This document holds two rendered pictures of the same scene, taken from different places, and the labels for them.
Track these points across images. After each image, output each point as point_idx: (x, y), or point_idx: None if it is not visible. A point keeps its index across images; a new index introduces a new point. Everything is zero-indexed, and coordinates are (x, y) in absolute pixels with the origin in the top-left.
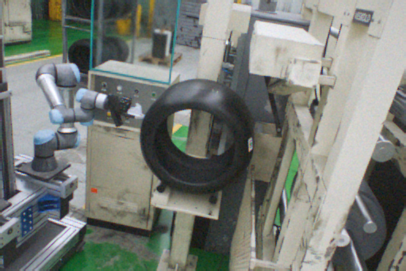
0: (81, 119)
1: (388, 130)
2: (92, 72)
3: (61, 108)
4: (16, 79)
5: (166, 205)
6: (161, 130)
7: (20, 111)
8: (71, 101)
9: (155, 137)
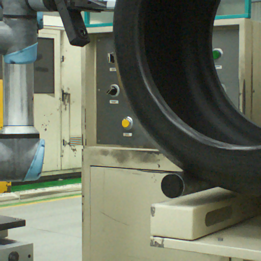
0: (1, 41)
1: None
2: (87, 30)
3: None
4: (58, 213)
5: (194, 241)
6: (196, 68)
7: (43, 250)
8: (25, 65)
9: (181, 85)
